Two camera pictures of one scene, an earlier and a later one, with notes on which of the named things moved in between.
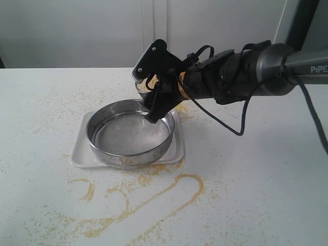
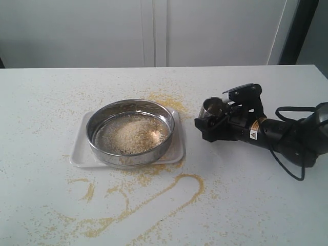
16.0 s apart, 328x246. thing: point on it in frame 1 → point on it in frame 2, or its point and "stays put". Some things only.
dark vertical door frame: x=301 y=25 stays put
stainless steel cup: x=145 y=86 → x=213 y=106
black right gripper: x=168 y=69 → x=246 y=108
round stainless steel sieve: x=119 y=134 stays put
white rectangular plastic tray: x=82 y=155 stays put
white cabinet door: x=203 y=27 stays put
